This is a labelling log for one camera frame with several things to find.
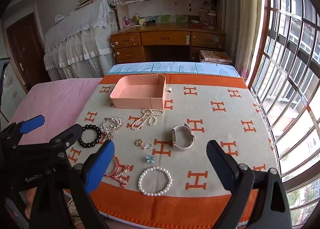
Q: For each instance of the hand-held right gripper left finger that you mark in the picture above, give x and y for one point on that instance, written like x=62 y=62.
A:
x=100 y=166

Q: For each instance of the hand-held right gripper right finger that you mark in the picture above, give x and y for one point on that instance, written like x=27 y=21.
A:
x=220 y=166

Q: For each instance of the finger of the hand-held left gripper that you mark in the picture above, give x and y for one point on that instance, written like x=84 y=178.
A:
x=70 y=135
x=32 y=122

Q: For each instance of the silver rhinestone hair comb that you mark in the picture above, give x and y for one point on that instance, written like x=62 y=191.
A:
x=111 y=125

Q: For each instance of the white smartwatch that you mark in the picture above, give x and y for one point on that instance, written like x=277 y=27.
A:
x=178 y=137

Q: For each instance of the blue flower clip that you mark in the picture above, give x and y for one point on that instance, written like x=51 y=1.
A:
x=150 y=158

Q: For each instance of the pink storage box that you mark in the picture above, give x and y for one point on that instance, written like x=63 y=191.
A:
x=130 y=91

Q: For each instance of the pink bed sheet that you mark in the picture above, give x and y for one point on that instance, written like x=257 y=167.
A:
x=50 y=104

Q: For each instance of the orange patterned blanket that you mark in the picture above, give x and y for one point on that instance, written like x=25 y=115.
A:
x=200 y=109

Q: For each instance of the brown wooden door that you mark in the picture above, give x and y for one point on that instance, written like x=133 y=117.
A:
x=25 y=48

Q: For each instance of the white lace covered furniture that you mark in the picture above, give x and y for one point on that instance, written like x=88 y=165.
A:
x=75 y=38

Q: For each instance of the white bag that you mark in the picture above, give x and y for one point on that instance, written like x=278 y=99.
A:
x=60 y=18

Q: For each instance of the blue tree print sheet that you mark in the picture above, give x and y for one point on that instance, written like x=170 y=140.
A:
x=175 y=67

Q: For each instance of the stack of large books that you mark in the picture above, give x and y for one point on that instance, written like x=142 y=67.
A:
x=215 y=56

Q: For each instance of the metal window grille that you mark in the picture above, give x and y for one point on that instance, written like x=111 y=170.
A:
x=287 y=68

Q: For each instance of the pink cup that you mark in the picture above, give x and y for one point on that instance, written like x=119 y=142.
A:
x=128 y=22

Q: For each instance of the white drawer lock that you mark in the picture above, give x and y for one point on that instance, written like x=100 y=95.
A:
x=187 y=40

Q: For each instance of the pen holder with pens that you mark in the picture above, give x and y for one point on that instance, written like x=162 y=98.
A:
x=136 y=20

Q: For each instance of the wooden desk with drawers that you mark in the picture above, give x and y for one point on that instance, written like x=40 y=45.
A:
x=162 y=37

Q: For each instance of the pile of books on cloth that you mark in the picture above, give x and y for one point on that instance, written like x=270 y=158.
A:
x=90 y=0

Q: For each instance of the black flashlight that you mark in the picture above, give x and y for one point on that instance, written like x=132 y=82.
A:
x=150 y=22

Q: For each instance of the patterned glass jar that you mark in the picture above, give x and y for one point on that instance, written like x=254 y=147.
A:
x=207 y=18

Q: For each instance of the beige curtain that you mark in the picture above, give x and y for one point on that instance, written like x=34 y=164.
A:
x=240 y=18

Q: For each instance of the green picture strip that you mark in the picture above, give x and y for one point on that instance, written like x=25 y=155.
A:
x=165 y=18

